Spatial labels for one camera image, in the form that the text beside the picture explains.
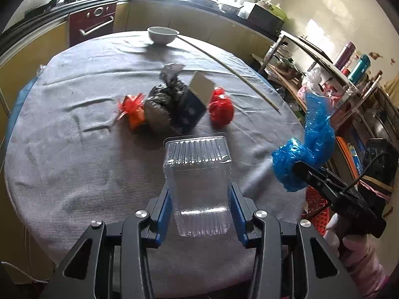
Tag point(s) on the purple thermos bottle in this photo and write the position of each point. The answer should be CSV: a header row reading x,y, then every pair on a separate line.
x,y
344,54

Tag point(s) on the person's right hand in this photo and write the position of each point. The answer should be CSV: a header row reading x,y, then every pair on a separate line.
x,y
334,229

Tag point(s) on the clear plastic clamshell container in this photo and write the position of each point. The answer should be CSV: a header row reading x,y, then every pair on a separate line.
x,y
199,180

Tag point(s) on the long thin wooden stick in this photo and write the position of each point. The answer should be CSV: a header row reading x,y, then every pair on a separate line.
x,y
230,70

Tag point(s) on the metal storage rack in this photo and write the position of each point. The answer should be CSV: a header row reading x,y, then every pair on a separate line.
x,y
311,49

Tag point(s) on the blue plastic bag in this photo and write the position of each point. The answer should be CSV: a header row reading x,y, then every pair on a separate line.
x,y
318,134

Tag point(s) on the red plastic bag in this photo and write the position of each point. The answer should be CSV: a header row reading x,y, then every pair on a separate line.
x,y
220,109

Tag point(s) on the orange plastic bag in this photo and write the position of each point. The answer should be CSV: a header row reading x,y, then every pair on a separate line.
x,y
132,110

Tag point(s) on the dark red oven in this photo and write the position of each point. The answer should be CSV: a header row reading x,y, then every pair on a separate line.
x,y
93,21

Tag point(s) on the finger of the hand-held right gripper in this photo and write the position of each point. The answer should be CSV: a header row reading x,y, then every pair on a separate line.
x,y
318,177

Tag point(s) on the grey tablecloth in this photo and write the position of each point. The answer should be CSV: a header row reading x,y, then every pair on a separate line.
x,y
78,162

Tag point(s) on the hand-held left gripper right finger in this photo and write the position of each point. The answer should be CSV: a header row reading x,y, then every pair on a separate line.
x,y
234,218

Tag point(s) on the person's right forearm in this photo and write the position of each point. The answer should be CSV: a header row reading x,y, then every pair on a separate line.
x,y
364,264

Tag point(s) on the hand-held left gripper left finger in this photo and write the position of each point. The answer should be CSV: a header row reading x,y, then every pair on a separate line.
x,y
165,215

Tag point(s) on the white ceramic bowl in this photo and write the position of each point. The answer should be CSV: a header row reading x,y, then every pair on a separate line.
x,y
163,35

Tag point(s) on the black microwave oven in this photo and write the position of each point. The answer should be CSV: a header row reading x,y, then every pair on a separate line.
x,y
266,18

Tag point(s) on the blue under cloth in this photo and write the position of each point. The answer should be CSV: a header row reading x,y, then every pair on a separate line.
x,y
21,99

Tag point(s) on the red plastic basket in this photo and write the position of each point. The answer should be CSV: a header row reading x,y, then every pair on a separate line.
x,y
314,205

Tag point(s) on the dark blue cardboard box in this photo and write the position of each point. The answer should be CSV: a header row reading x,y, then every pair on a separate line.
x,y
191,109

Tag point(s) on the black plastic bag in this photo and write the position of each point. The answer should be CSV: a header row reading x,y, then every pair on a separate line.
x,y
162,99

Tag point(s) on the teal thermos bottle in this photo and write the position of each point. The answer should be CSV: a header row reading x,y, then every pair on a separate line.
x,y
358,68

